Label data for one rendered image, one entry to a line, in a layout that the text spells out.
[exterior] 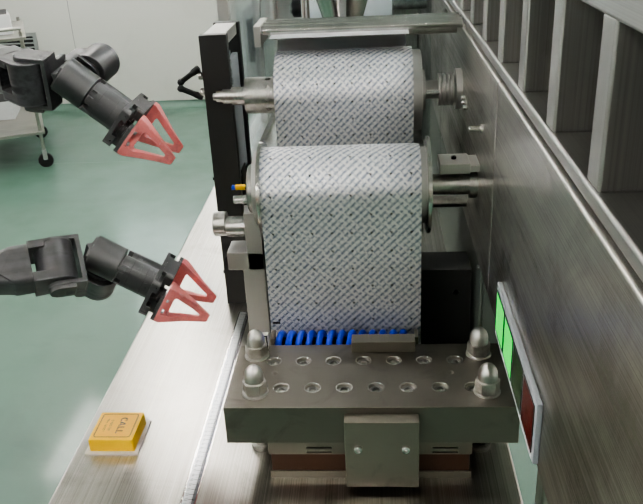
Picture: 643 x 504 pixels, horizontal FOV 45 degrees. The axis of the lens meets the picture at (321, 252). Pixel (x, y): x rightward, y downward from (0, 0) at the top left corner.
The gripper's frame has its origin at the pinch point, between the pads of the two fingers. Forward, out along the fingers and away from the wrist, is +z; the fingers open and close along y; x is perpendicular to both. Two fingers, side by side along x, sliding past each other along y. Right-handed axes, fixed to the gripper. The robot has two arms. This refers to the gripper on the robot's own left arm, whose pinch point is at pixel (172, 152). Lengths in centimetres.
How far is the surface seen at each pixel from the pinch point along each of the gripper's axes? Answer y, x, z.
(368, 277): 7.6, 4.8, 34.5
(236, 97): -22.1, 6.8, 3.3
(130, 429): 17.5, -34.6, 19.0
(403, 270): 7.7, 9.0, 37.8
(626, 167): 60, 43, 27
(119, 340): -162, -146, 25
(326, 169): 6.0, 14.0, 19.3
